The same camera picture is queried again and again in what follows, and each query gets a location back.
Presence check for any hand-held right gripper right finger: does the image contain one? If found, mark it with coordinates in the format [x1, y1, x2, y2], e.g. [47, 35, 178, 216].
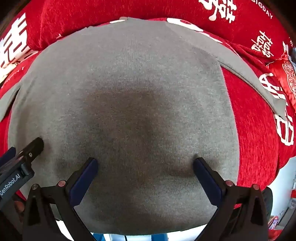
[193, 157, 269, 241]

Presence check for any grey knit top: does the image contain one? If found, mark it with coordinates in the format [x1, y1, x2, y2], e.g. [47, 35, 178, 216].
[0, 17, 288, 235]

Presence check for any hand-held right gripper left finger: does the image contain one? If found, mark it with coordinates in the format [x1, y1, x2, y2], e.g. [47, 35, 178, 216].
[23, 158, 99, 241]

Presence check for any red printed blanket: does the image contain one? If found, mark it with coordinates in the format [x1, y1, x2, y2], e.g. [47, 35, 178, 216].
[0, 0, 296, 210]

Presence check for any red embroidered cushion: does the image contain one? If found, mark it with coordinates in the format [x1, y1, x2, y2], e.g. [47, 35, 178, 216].
[267, 49, 296, 112]

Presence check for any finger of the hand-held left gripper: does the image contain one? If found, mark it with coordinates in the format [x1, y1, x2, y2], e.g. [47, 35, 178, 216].
[0, 147, 16, 166]
[14, 137, 44, 164]

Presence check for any blue plastic stool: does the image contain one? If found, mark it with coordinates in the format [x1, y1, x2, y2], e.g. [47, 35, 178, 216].
[92, 232, 167, 241]

